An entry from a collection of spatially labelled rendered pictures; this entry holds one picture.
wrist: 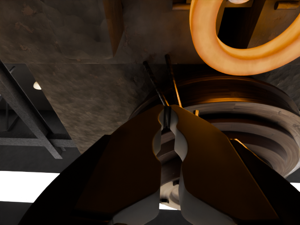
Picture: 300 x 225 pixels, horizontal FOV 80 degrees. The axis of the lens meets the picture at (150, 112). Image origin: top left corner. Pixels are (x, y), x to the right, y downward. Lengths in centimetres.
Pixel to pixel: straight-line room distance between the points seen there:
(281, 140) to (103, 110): 47
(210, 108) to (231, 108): 4
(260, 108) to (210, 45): 15
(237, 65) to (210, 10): 10
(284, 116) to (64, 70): 50
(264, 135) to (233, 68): 16
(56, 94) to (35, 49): 19
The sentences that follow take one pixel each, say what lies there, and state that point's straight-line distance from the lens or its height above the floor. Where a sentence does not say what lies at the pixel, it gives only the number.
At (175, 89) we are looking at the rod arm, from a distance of 32.
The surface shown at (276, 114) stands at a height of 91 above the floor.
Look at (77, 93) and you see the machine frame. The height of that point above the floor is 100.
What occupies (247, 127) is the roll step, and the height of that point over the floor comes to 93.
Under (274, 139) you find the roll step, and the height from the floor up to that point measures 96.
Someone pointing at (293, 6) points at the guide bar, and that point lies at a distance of 39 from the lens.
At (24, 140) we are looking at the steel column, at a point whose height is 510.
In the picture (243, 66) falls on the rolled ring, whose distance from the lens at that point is 33.
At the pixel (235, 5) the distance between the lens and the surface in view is 40.
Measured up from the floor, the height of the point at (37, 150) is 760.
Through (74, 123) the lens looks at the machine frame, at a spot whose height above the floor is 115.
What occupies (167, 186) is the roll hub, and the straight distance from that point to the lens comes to 42.
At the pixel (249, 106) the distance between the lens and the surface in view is 36.
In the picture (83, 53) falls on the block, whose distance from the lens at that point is 28.
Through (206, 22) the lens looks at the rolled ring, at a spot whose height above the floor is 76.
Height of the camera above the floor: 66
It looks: 48 degrees up
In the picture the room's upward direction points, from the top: 178 degrees clockwise
